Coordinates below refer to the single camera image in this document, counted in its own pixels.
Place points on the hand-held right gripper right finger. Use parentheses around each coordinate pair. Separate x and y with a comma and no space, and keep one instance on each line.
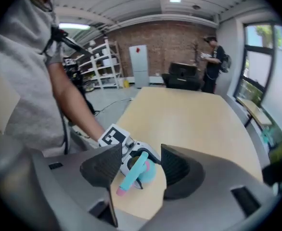
(215,201)

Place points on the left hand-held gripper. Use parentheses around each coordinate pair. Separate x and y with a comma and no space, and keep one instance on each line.
(112,136)

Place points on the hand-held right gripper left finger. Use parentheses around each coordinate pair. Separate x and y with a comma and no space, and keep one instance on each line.
(78,196)

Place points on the person's left forearm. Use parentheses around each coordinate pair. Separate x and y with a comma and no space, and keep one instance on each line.
(76,105)

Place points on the light wooden table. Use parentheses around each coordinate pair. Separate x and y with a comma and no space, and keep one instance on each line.
(186,124)

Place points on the yellow bin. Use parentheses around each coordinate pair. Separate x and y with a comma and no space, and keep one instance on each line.
(126,84)

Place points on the white refrigerator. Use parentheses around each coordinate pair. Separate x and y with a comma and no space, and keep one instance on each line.
(138,66)

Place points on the small wooden table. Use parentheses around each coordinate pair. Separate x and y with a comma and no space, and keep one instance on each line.
(256,112)

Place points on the white metal shelf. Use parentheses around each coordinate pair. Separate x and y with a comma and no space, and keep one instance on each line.
(102,64)

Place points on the wooden coat stand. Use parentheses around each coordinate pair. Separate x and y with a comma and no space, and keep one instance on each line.
(195,53)

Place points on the person's gray shirt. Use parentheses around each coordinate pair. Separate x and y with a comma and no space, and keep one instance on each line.
(23,80)

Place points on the black framed window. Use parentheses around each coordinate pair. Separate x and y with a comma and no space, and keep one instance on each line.
(256,64)

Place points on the black camera mount rig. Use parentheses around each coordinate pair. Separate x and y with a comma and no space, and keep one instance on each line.
(76,80)

